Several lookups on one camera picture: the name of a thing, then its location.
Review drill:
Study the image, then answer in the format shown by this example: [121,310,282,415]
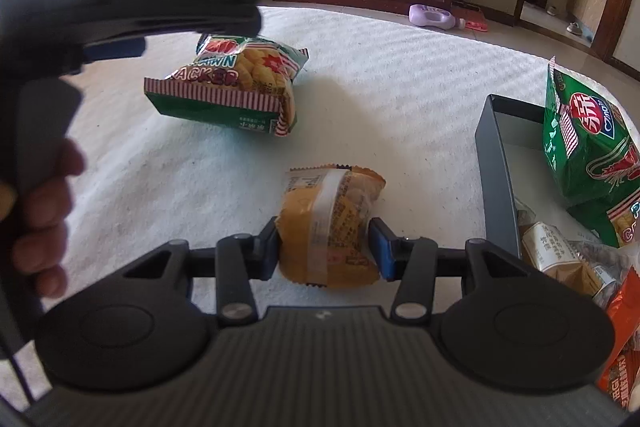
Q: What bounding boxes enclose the yellow pastry packet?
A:
[276,164,386,288]

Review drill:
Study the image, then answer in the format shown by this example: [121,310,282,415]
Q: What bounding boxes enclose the brown pastry packet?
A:
[521,222,602,297]

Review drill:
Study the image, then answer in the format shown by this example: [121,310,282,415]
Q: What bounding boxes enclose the grey rectangular tray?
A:
[475,94,639,269]

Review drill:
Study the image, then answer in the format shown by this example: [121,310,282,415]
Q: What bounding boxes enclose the green prawn cracker bag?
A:
[542,60,639,247]
[143,35,309,136]

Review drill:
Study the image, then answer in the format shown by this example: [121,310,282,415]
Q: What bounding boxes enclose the clear crinkly snack bag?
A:
[514,200,639,308]

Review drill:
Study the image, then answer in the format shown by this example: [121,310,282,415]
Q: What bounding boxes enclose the orange square snack packet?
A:
[598,268,639,409]

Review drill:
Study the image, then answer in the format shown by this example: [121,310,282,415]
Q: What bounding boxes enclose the person's left hand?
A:
[11,139,86,299]

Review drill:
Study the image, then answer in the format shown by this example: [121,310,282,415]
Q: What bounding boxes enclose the white table cloth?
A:
[0,5,601,408]

